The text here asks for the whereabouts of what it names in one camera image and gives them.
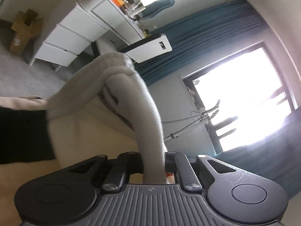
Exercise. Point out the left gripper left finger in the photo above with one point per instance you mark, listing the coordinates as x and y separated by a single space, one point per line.
123 167

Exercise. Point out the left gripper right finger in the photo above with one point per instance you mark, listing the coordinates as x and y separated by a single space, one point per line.
178 164

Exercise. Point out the white sweatpants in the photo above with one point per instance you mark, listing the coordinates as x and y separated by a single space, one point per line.
111 77

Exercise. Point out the white garment steamer stand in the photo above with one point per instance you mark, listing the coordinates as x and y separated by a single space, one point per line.
201 118

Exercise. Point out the striped bed blanket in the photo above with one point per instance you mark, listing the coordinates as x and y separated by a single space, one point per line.
91 130

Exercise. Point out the right teal curtain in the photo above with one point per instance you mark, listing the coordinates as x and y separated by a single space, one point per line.
276 157

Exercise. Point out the teal curtain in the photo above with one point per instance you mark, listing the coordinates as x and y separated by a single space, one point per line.
276 157
201 33

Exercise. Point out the left teal curtain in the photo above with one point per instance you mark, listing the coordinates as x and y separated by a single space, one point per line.
201 33

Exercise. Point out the white dresser desk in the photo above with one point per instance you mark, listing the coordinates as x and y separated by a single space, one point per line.
74 24

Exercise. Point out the cardboard box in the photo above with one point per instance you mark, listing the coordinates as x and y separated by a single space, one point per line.
26 26

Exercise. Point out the window with dark frame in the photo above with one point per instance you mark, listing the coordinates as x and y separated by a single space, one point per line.
245 94

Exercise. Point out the white chair black frame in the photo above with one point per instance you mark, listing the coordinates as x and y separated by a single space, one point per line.
140 51

